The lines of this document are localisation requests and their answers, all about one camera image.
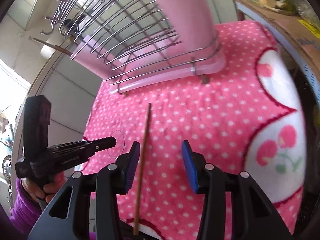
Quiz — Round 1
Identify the pink drip tray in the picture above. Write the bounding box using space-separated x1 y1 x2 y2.
71 35 226 94

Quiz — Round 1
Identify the cardboard box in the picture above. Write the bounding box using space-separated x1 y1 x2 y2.
235 0 319 103

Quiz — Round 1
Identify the brown wooden chopstick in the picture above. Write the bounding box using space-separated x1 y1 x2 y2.
133 104 152 236
31 37 72 56

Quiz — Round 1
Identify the white rice cooker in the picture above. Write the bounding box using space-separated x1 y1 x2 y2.
40 32 64 60

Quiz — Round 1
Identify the left hand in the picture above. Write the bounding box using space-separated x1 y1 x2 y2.
21 171 66 203

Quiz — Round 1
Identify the clear plastic spoon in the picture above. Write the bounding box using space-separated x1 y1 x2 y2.
107 129 125 162

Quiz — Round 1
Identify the chrome wire dish rack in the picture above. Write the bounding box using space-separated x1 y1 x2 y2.
41 0 222 98

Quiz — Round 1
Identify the pink utensil cup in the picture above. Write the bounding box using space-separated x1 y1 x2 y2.
156 0 217 59

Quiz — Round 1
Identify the pink polka dot towel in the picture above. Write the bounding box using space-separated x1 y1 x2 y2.
82 21 306 239

